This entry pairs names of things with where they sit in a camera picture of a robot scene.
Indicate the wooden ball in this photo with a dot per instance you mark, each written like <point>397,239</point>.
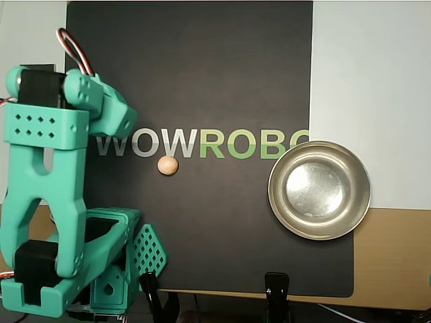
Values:
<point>167,165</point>

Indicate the black camera stand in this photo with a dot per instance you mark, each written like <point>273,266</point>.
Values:
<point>276,286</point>

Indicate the black WOWROBO mat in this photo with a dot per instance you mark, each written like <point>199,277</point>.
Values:
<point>202,67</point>

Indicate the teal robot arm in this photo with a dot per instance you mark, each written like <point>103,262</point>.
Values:
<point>43,128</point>

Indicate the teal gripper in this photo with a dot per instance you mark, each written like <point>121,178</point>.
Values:
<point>125,118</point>

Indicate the black table clamp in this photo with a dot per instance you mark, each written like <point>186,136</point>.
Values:
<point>149,286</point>

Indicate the metal bowl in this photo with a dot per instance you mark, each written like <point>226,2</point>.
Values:
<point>320,190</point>

